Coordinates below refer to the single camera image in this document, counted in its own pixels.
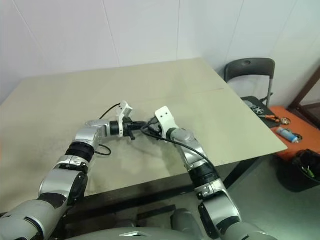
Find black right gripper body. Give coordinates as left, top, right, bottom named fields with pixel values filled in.
left=147, top=119, right=166, bottom=138

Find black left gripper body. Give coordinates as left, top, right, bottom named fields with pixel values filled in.
left=122, top=118, right=137, bottom=141

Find black flat floor bar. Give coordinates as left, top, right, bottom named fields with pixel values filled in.
left=136, top=204, right=177, bottom=220

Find dark rounded grey shape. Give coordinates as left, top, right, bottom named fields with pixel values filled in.
left=171, top=208, right=201, bottom=233

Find silver spoked wheel part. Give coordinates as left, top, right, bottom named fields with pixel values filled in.
left=252, top=105, right=267, bottom=116

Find grey robot torso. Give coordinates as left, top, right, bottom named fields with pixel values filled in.
left=72, top=219, right=201, bottom=240

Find black folding chair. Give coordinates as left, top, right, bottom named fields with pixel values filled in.
left=223, top=57, right=276, bottom=111

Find blue and white can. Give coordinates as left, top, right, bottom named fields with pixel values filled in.
left=276, top=126, right=303, bottom=144

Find black waste bin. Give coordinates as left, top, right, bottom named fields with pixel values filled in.
left=278, top=149, right=320, bottom=193

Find dark framed cabinet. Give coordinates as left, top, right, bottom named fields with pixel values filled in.
left=286, top=67, right=320, bottom=118

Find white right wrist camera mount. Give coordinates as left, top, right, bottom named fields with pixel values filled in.
left=154, top=106, right=179, bottom=137

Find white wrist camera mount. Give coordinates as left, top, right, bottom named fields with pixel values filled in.
left=116, top=100, right=134, bottom=138
left=154, top=106, right=179, bottom=137

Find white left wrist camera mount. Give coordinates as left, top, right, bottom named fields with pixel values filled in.
left=116, top=100, right=134, bottom=138

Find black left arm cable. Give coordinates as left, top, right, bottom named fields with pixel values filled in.
left=94, top=103, right=122, bottom=156

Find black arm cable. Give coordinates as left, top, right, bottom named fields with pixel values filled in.
left=94, top=103, right=122, bottom=156
left=140, top=119, right=218, bottom=176

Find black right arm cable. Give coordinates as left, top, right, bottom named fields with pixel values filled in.
left=140, top=119, right=218, bottom=176

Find black table frame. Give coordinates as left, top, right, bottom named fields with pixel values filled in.
left=62, top=159, right=266, bottom=226

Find orange handled pliers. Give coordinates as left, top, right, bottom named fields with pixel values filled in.
left=258, top=113, right=281, bottom=123

